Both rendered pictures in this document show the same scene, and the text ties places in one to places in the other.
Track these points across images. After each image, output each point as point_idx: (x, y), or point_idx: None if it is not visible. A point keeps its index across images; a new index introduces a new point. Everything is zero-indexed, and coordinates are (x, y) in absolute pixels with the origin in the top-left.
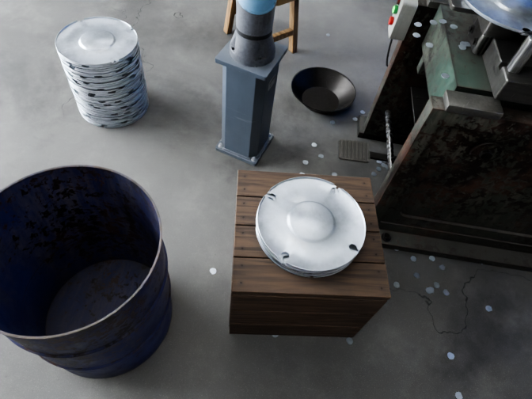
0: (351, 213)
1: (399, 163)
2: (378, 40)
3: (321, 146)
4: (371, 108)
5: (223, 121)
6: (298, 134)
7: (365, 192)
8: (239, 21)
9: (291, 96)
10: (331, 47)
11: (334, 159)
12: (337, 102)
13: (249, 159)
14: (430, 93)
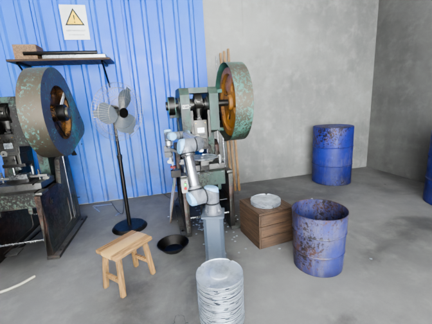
0: (256, 196)
1: (233, 194)
2: None
3: (203, 242)
4: (187, 223)
5: (222, 248)
6: (200, 249)
7: (245, 199)
8: (218, 198)
9: (176, 256)
10: (128, 254)
11: None
12: (173, 244)
13: (225, 254)
14: (213, 184)
